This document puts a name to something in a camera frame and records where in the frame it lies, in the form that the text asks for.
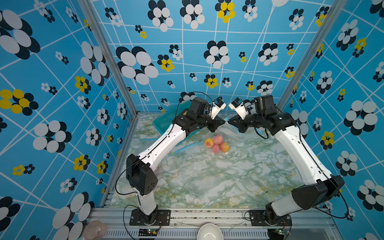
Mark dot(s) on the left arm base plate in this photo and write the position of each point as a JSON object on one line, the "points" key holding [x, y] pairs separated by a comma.
{"points": [[156, 218]]}

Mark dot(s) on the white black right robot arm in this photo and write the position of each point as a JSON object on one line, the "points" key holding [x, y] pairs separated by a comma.
{"points": [[320, 185]]}

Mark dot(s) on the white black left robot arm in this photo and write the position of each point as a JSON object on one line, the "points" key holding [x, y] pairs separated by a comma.
{"points": [[140, 170]]}

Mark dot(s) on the white bowl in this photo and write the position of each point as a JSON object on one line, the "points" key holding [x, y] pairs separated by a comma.
{"points": [[210, 231]]}

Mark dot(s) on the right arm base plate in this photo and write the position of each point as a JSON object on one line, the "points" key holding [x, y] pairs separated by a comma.
{"points": [[265, 218]]}

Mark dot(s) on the yellow round peach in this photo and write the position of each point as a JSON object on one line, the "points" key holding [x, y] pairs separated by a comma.
{"points": [[209, 143]]}

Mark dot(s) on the pink lumpy object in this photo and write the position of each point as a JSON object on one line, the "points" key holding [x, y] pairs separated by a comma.
{"points": [[95, 230]]}

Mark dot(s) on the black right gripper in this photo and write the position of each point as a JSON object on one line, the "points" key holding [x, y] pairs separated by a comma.
{"points": [[239, 125]]}

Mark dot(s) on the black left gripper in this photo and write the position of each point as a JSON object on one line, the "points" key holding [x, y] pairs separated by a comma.
{"points": [[216, 122]]}

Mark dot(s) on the teal plastic mesh basket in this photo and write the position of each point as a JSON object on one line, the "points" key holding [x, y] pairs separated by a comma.
{"points": [[163, 122]]}

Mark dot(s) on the aluminium front rail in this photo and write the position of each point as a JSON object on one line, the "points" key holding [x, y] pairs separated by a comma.
{"points": [[234, 224]]}

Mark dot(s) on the clear zip bag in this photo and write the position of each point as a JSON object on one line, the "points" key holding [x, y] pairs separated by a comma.
{"points": [[227, 139], [185, 148]]}

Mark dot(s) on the pink fuzzy peach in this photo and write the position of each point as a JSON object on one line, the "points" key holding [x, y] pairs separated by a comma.
{"points": [[218, 140]]}

